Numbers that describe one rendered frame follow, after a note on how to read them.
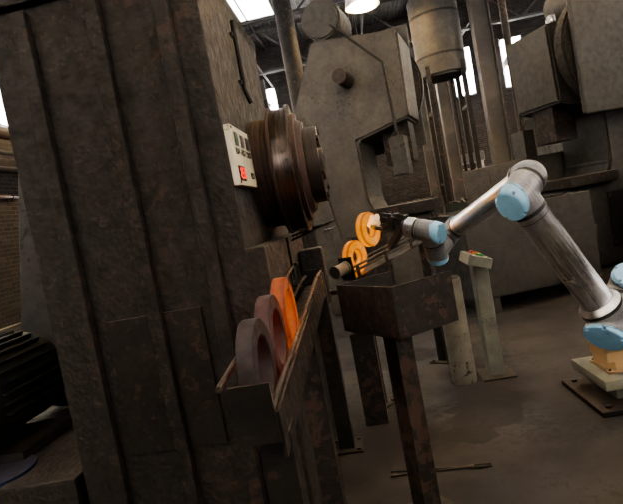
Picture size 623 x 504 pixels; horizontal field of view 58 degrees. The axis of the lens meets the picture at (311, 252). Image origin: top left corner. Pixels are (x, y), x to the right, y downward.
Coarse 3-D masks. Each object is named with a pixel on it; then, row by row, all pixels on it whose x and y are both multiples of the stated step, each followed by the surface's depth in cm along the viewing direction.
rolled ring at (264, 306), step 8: (264, 296) 120; (272, 296) 121; (256, 304) 117; (264, 304) 117; (272, 304) 120; (256, 312) 115; (264, 312) 115; (272, 312) 118; (280, 312) 127; (264, 320) 114; (272, 320) 117; (280, 320) 127; (272, 328) 115; (280, 328) 128; (272, 336) 114; (280, 336) 128; (272, 344) 113; (280, 344) 127; (280, 352) 126; (280, 360) 124; (280, 368) 116
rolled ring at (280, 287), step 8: (272, 280) 138; (280, 280) 137; (288, 280) 143; (272, 288) 134; (280, 288) 134; (288, 288) 141; (280, 296) 132; (288, 296) 145; (280, 304) 131; (288, 304) 146; (288, 312) 146; (296, 312) 147; (288, 320) 133; (296, 320) 145; (288, 328) 131; (296, 328) 144; (288, 336) 132; (288, 344) 134
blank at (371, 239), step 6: (360, 216) 248; (366, 216) 249; (360, 222) 246; (366, 222) 249; (360, 228) 245; (366, 228) 248; (360, 234) 246; (366, 234) 248; (372, 234) 253; (378, 234) 255; (360, 240) 248; (366, 240) 247; (372, 240) 251; (378, 240) 254; (366, 246) 251
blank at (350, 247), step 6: (354, 240) 258; (348, 246) 254; (354, 246) 257; (360, 246) 260; (342, 252) 254; (348, 252) 253; (360, 252) 260; (366, 252) 264; (360, 258) 261; (366, 258) 263; (354, 264) 256; (360, 270) 259
